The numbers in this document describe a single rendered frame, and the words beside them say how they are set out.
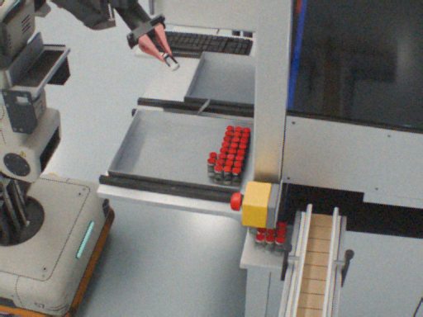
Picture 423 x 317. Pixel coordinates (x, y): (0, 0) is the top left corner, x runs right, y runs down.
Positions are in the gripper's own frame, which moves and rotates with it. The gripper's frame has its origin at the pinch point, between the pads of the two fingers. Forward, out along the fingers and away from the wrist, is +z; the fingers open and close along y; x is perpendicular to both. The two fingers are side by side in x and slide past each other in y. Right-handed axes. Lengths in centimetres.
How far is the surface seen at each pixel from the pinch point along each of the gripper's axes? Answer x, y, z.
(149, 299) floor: 109, -41, 39
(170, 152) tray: 28.6, -8.4, 12.9
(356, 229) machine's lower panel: 10, 14, 59
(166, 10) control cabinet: 77, 29, -48
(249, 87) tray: 43, 25, 7
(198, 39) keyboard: 71, 30, -27
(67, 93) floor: 191, -18, -91
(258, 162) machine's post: -1.6, 1.6, 32.6
